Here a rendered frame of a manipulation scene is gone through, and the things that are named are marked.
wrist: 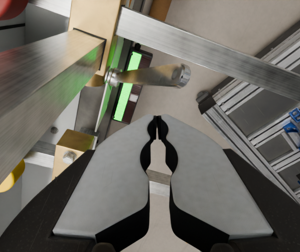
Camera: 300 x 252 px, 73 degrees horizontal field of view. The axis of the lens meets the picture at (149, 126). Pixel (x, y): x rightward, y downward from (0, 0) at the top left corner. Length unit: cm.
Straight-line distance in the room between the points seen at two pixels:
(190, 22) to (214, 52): 87
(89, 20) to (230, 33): 99
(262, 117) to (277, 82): 86
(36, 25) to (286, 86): 50
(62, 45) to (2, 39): 33
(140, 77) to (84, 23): 11
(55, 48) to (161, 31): 13
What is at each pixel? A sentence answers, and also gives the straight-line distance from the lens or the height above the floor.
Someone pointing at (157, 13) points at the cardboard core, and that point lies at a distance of 104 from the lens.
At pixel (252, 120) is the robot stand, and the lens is 116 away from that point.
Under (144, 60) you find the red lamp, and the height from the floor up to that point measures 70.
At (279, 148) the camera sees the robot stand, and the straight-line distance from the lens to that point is 134.
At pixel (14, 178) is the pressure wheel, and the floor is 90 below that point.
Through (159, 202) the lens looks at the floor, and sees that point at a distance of 180.
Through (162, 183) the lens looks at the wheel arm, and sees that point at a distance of 39.
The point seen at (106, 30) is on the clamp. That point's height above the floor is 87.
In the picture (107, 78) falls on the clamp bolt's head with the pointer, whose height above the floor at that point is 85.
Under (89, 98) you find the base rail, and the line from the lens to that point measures 47.
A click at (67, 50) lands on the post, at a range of 18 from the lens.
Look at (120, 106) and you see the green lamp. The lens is 47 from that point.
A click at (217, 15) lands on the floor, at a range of 116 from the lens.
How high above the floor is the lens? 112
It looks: 59 degrees down
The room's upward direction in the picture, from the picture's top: 178 degrees counter-clockwise
